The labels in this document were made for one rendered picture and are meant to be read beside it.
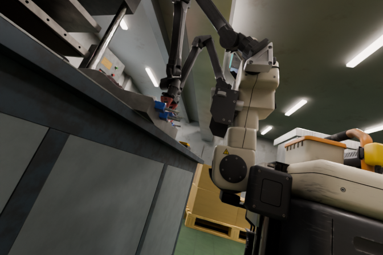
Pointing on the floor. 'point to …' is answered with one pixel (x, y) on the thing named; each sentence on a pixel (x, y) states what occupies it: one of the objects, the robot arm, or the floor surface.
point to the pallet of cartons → (214, 209)
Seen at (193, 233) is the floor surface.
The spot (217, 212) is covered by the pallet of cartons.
